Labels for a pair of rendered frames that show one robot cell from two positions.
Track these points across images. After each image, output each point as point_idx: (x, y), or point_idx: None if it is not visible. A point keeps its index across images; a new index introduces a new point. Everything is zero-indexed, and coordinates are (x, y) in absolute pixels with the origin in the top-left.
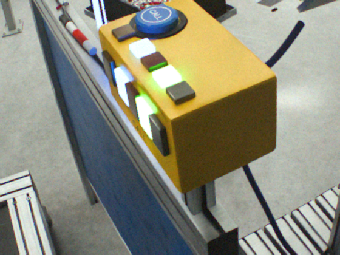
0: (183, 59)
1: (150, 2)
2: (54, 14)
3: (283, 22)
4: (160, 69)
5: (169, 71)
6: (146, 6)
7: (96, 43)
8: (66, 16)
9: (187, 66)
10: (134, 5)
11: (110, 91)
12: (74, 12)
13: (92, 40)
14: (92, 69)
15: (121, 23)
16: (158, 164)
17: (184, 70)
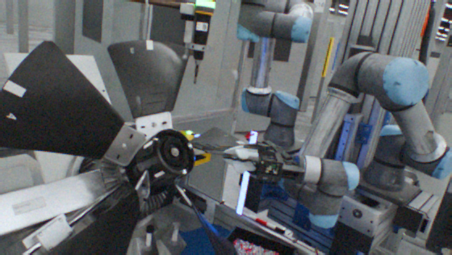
0: (188, 135)
1: (251, 248)
2: (294, 238)
3: None
4: (190, 131)
5: (189, 131)
6: (251, 245)
7: (253, 223)
8: (281, 230)
9: (186, 134)
10: (251, 232)
11: (230, 206)
12: (283, 239)
13: (257, 223)
14: (244, 212)
15: None
16: (199, 190)
17: (186, 133)
